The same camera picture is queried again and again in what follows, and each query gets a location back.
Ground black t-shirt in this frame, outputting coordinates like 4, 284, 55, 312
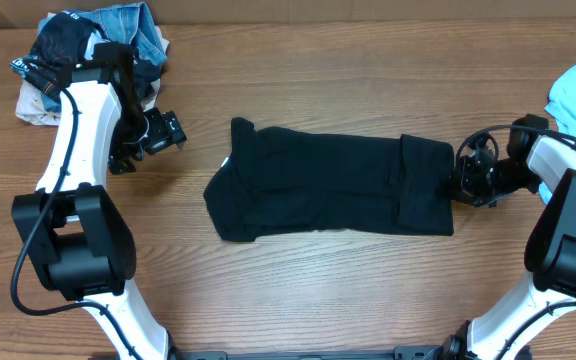
204, 118, 454, 242

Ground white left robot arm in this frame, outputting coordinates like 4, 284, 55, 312
10, 42, 186, 359

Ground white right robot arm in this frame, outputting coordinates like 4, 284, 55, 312
430, 114, 576, 359

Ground folded blue jeans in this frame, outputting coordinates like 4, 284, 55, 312
63, 2, 169, 69

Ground beige folded cloth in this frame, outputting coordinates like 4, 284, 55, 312
11, 37, 169, 126

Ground black patterned folded shirt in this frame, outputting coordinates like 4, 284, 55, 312
10, 12, 162, 101

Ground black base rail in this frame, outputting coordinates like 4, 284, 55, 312
87, 344, 532, 360

